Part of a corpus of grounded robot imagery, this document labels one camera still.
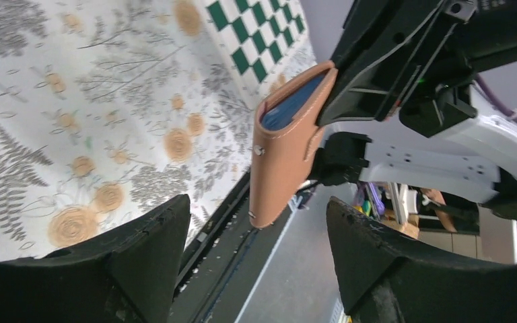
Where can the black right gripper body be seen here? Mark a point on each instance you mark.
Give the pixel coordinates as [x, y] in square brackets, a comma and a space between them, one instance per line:
[447, 45]

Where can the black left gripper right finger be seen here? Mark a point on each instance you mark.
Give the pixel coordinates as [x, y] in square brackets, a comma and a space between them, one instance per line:
[387, 276]

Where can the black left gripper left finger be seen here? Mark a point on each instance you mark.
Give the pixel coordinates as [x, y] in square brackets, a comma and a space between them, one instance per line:
[127, 274]

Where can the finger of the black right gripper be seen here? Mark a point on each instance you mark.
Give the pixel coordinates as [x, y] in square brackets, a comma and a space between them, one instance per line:
[342, 158]
[384, 51]

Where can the blue credit card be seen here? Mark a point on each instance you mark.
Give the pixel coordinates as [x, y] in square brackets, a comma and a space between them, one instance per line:
[282, 114]

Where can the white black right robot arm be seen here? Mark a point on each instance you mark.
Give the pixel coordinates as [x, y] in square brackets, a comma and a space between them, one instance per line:
[488, 176]

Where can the green white chessboard mat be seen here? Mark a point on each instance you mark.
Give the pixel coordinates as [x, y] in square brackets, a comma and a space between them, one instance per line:
[257, 39]

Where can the floral tablecloth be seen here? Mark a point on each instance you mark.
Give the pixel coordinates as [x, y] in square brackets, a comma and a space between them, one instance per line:
[107, 110]

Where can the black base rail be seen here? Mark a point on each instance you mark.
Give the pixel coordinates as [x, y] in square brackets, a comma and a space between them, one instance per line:
[219, 272]

